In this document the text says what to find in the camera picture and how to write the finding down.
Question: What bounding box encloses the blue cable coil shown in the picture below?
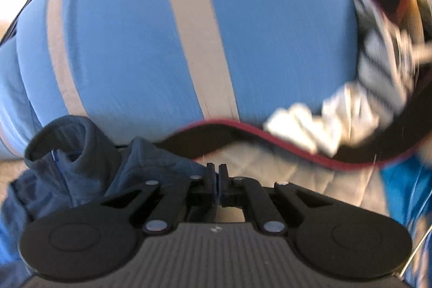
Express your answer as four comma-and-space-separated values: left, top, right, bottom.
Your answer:
380, 153, 432, 285

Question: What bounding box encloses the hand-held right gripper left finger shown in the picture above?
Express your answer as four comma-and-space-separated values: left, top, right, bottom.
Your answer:
100, 162, 221, 236

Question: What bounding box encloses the blue pillow with grey stripes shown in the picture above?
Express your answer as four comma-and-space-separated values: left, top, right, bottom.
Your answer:
0, 38, 44, 162
15, 0, 358, 140

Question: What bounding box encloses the black and white striped cloth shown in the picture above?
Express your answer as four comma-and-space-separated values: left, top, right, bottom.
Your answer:
344, 0, 417, 106

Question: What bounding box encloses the dark grey folded cloth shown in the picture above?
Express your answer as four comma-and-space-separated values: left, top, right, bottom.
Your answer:
0, 0, 44, 46

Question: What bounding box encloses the white crumpled cloth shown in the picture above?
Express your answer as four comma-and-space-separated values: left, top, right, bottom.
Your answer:
265, 86, 380, 155

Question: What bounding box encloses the white quilted bedspread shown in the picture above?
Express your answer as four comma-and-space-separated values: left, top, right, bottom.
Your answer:
187, 140, 387, 218

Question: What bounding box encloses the blue fleece jacket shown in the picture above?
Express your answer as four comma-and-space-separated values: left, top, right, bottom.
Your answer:
0, 115, 217, 282

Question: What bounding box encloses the black bag with red piping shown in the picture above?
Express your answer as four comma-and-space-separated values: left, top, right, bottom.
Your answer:
161, 0, 432, 172

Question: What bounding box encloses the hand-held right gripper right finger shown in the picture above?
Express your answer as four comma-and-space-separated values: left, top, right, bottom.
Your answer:
219, 164, 335, 236

